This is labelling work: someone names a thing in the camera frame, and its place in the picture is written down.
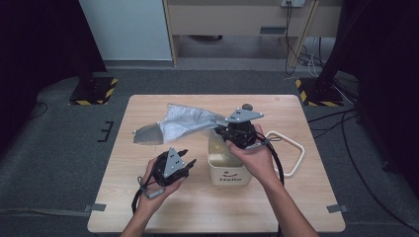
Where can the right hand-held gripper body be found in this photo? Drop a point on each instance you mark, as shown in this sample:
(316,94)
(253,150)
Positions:
(242,131)

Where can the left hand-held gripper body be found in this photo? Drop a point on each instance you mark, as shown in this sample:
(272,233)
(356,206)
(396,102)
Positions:
(173,164)

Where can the clear plastic trash bag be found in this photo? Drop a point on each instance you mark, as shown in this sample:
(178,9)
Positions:
(184,123)

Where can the person's right hand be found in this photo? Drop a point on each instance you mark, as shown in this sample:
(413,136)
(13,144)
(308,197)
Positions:
(258,161)

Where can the person's left hand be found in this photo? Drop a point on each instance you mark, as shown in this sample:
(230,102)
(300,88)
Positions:
(153,196)

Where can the grey round table grommet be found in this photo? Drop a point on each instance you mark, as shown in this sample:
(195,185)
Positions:
(247,106)

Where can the black striped stand base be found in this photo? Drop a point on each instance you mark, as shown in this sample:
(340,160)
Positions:
(94,92)
(319,95)

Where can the grey tape strip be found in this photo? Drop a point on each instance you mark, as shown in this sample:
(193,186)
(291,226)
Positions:
(337,208)
(97,207)

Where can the light wooden desk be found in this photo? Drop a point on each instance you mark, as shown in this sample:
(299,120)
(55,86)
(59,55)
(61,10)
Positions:
(230,16)

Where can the white cabinet panel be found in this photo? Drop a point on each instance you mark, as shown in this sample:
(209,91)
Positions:
(128,29)

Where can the grey power strip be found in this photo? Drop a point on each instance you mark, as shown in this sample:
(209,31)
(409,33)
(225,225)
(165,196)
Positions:
(293,3)

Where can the black curtain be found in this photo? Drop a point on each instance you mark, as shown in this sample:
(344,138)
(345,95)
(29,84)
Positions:
(388,65)
(39,49)

